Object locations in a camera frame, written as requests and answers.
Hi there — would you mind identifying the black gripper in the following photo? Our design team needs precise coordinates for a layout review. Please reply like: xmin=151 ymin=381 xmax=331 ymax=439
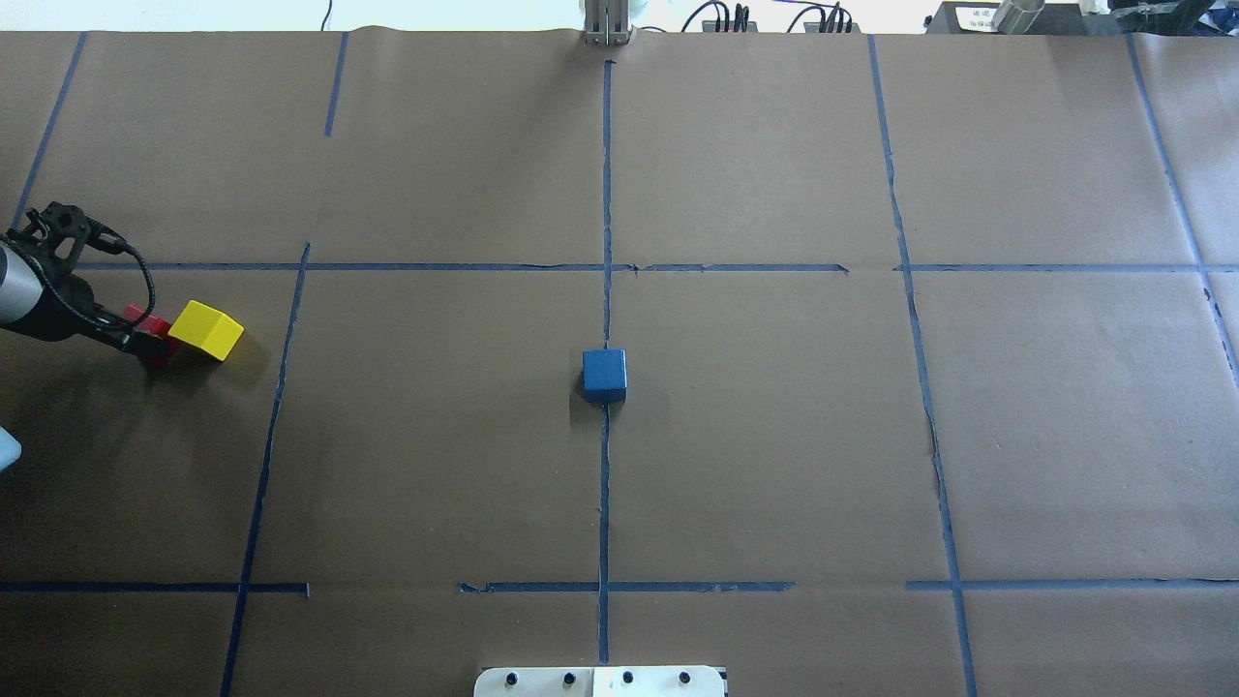
xmin=81 ymin=312 xmax=146 ymax=354

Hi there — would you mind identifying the red cube block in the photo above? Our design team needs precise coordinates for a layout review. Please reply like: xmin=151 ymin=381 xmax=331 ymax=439
xmin=121 ymin=305 xmax=181 ymax=369

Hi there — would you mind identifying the yellow cube block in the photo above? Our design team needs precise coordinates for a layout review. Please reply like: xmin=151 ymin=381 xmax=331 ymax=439
xmin=169 ymin=300 xmax=244 ymax=361

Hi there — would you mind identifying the blue cube block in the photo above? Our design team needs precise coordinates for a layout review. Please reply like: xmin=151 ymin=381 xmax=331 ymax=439
xmin=584 ymin=348 xmax=628 ymax=405

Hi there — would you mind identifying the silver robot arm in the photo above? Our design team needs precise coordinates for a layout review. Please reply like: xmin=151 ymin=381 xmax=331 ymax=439
xmin=1 ymin=236 xmax=160 ymax=358

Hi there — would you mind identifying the black power strip near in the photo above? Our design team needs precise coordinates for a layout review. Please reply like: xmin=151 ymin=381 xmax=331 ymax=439
xmin=681 ymin=1 xmax=757 ymax=33

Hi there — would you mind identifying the black power strip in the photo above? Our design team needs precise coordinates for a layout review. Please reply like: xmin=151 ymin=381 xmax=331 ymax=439
xmin=681 ymin=1 xmax=757 ymax=33
xmin=805 ymin=2 xmax=856 ymax=33

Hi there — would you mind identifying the black power strip far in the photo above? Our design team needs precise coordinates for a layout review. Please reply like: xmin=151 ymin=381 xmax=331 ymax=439
xmin=805 ymin=2 xmax=856 ymax=33

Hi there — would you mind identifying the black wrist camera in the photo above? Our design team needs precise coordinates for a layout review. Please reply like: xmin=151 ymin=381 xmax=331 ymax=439
xmin=15 ymin=202 xmax=99 ymax=270

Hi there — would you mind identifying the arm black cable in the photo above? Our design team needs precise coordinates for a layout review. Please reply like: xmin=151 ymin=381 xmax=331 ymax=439
xmin=0 ymin=228 xmax=159 ymax=334

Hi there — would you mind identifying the aluminium frame post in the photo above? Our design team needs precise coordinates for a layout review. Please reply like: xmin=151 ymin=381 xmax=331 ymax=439
xmin=579 ymin=0 xmax=633 ymax=45

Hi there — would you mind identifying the white camera pole mount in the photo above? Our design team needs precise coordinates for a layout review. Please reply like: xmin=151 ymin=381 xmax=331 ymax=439
xmin=472 ymin=665 xmax=729 ymax=696

